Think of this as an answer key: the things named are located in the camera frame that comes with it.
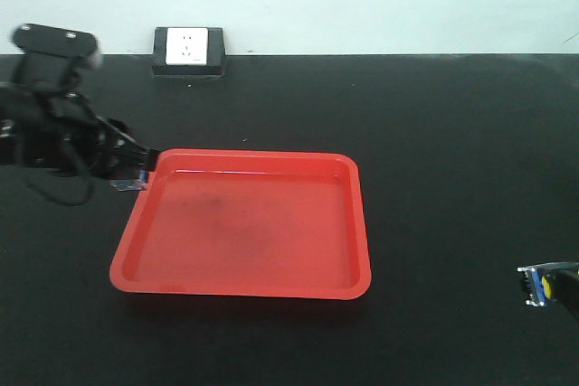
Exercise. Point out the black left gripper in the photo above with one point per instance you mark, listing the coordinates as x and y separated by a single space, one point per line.
63 134

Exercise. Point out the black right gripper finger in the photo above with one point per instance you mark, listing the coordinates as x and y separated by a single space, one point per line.
563 285

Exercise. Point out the yellow mushroom push button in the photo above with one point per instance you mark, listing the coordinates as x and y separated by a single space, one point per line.
534 283

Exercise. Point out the red mushroom push button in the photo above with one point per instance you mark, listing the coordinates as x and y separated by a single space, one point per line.
130 180

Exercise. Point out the red plastic tray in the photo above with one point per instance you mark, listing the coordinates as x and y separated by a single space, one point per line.
247 224

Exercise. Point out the white wall socket black box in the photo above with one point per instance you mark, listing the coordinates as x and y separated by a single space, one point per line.
197 52

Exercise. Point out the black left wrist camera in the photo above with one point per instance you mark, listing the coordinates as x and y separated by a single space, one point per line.
52 57

